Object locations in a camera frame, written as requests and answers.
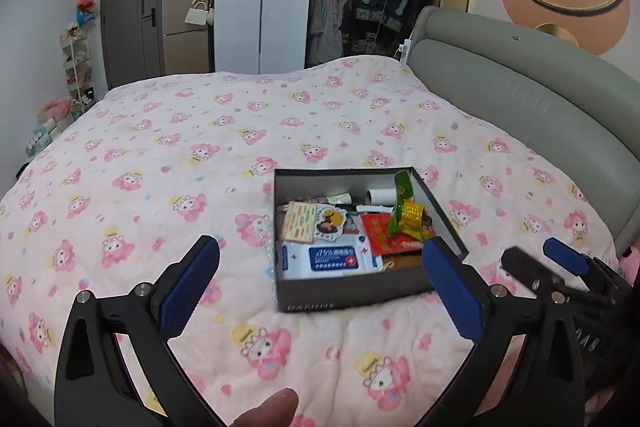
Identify pink plush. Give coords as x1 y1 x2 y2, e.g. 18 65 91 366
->
619 243 640 284

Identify brown cabinet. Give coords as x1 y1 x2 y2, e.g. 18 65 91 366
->
161 0 212 76

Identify person's left hand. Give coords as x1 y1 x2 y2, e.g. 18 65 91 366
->
235 388 299 427

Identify beige label card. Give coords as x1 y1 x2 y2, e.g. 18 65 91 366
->
282 201 322 244

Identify grey door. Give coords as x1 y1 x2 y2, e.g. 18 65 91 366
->
101 0 169 91

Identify grey padded headboard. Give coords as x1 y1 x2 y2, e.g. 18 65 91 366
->
407 6 640 258

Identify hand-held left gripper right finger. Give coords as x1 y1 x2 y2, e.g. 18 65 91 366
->
422 237 587 427

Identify black cardboard box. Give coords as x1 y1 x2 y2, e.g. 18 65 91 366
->
272 166 470 314

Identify green snack packet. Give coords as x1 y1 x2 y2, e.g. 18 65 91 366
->
387 168 432 242

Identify white blue wipes pack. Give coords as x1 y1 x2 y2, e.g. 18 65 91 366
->
276 239 385 282

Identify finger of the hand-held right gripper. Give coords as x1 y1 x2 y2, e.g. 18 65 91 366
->
501 247 601 304
544 237 626 280

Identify stack of pastel packs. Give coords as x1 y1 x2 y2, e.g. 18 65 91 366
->
26 119 62 156

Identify pink floor cushion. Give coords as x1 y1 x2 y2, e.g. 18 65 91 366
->
39 96 74 124

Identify white handbag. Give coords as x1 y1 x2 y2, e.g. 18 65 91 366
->
184 1 209 26

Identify red packet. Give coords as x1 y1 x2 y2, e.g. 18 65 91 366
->
359 211 427 258

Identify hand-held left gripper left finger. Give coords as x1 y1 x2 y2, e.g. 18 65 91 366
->
52 234 222 427

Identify white shelf rack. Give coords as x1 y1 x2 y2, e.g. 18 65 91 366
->
59 28 97 118

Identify bed with pink quilt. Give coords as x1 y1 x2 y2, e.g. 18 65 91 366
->
0 56 621 427

